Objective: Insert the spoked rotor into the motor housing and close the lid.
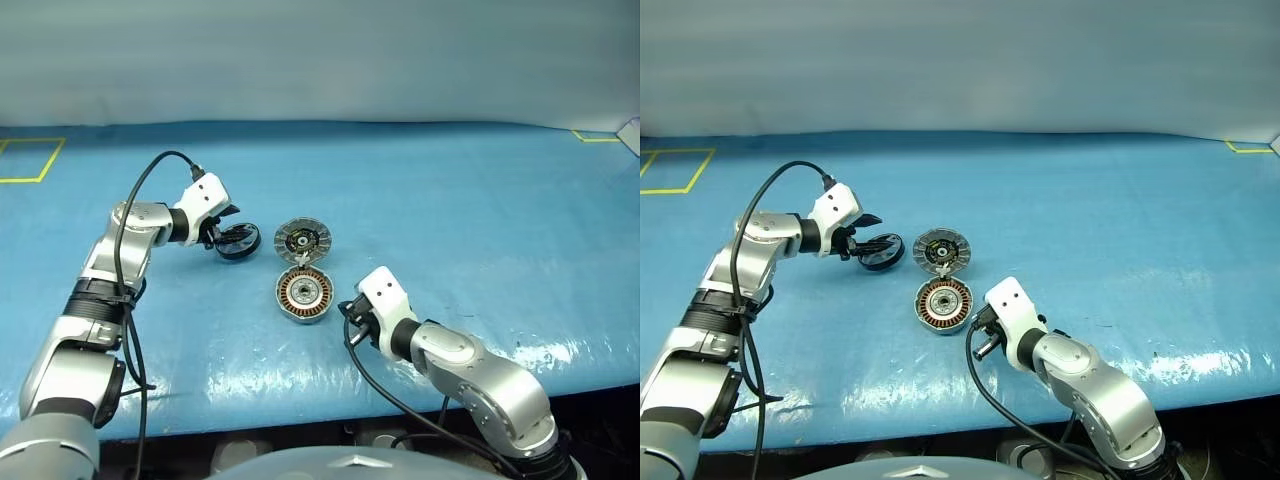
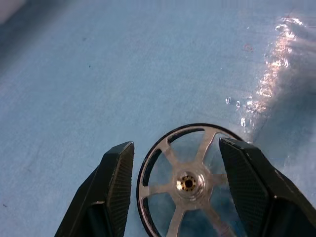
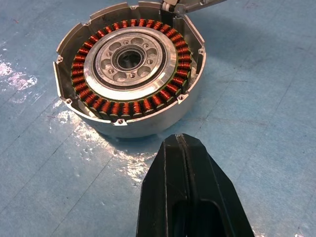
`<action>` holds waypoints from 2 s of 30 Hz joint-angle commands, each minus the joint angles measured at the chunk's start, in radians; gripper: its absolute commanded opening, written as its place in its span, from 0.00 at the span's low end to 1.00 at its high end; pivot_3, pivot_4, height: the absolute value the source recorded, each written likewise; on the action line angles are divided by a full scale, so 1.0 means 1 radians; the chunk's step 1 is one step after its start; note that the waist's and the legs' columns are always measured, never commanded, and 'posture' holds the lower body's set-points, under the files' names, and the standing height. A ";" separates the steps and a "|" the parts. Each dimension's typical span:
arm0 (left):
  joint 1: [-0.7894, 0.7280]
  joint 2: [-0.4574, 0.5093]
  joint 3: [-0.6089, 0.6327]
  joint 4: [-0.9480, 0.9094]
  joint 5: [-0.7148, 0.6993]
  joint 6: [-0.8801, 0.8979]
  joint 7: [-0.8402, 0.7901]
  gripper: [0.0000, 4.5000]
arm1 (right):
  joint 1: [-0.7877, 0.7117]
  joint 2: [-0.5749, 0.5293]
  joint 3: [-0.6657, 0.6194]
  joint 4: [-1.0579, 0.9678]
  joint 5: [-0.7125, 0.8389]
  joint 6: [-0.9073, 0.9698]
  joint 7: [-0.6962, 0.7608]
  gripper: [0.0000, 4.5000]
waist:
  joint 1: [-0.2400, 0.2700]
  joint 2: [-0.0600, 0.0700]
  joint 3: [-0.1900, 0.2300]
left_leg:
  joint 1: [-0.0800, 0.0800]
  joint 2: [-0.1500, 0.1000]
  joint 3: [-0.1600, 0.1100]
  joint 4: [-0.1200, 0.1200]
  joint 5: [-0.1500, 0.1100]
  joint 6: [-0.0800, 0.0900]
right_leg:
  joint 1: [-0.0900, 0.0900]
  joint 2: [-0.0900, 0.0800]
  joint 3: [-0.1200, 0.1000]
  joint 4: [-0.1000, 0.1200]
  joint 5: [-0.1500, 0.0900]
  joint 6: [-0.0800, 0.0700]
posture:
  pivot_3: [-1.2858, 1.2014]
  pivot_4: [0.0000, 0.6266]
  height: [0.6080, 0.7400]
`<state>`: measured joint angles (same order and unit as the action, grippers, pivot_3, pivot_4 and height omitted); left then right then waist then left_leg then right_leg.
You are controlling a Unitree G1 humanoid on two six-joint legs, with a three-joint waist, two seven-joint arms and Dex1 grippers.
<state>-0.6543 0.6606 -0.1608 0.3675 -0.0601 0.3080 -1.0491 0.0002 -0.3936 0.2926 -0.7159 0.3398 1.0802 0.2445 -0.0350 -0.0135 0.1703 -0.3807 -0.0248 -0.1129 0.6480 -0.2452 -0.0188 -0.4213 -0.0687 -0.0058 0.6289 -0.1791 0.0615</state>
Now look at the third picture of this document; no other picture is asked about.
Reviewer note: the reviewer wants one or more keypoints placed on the blue worn table mat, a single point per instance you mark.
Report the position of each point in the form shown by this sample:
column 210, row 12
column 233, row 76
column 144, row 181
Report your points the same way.
column 259, row 123

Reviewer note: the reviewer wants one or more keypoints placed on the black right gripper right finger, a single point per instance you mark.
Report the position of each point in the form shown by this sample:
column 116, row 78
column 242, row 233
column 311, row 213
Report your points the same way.
column 212, row 192

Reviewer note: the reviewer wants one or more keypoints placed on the silver motor housing copper windings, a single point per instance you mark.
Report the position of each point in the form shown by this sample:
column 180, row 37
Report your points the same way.
column 153, row 81

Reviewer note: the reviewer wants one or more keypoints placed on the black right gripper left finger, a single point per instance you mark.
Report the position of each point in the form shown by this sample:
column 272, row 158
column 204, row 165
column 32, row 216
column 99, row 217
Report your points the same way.
column 163, row 192

